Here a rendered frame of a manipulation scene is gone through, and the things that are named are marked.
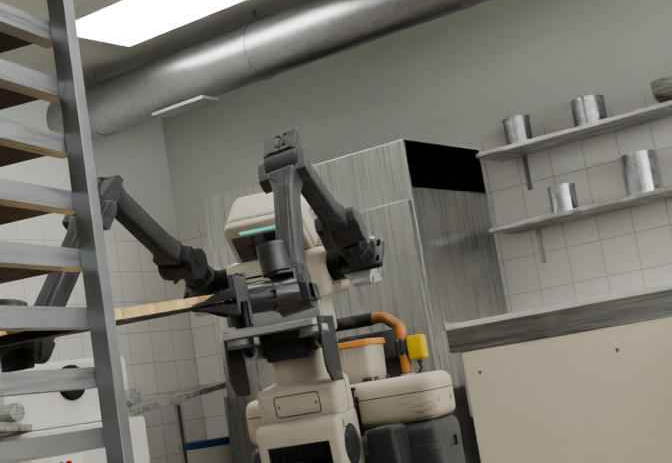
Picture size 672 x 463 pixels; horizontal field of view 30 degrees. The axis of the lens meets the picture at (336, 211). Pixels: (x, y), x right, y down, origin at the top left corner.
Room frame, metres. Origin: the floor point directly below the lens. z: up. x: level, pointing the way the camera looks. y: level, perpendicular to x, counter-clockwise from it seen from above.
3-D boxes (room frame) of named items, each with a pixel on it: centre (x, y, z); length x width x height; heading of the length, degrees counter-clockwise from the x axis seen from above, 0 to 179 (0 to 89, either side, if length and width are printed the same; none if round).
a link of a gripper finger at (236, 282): (2.29, 0.24, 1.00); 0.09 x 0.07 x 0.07; 116
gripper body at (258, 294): (2.32, 0.18, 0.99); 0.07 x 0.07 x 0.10; 26
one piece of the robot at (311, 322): (3.12, 0.18, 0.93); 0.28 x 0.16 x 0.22; 71
